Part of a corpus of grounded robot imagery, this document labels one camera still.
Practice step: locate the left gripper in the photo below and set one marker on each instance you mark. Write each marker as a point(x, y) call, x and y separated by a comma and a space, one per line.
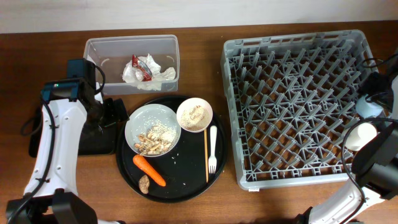
point(117, 113)

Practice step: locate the grey plate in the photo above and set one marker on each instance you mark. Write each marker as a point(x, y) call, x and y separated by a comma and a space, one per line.
point(145, 117)

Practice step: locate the red snack wrapper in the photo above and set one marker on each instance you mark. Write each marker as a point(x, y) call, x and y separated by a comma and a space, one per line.
point(141, 66)

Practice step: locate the orange carrot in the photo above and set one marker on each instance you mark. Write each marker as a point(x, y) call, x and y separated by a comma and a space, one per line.
point(143, 165)

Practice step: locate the white napkin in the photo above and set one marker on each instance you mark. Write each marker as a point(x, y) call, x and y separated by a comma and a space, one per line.
point(133, 76)

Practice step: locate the brown ginger piece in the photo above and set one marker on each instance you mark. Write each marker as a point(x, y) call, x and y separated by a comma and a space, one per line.
point(144, 184)

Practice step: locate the pink bowl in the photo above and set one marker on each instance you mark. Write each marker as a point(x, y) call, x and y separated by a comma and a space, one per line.
point(186, 104)

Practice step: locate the wooden chopstick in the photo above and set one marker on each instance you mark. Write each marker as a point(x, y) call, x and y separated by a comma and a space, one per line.
point(206, 154)

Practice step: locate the white plastic fork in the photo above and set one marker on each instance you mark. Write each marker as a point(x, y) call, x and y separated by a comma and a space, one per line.
point(212, 160)

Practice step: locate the white cup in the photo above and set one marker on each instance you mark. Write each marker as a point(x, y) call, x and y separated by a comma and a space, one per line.
point(360, 136)

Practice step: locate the light blue cup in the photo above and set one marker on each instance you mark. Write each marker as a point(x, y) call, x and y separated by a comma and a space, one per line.
point(367, 110)

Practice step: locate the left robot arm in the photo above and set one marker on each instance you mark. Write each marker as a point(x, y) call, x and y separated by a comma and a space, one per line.
point(74, 115)

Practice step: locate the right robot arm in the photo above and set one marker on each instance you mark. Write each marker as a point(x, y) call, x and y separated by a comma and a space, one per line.
point(372, 177)

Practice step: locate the grey dishwasher rack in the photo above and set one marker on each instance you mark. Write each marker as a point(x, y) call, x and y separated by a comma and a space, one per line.
point(290, 97)

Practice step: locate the black rectangular tray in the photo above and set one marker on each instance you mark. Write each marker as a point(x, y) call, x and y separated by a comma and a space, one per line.
point(99, 145)

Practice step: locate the peanut shells and rice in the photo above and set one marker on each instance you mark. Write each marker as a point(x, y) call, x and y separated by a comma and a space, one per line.
point(158, 140)

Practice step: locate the clear plastic bin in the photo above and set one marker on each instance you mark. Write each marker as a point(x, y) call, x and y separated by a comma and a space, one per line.
point(114, 56)

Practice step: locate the round black tray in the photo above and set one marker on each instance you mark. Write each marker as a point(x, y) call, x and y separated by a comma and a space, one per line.
point(183, 168)

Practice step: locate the rice in bowl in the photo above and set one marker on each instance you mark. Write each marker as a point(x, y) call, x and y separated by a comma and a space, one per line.
point(195, 118)

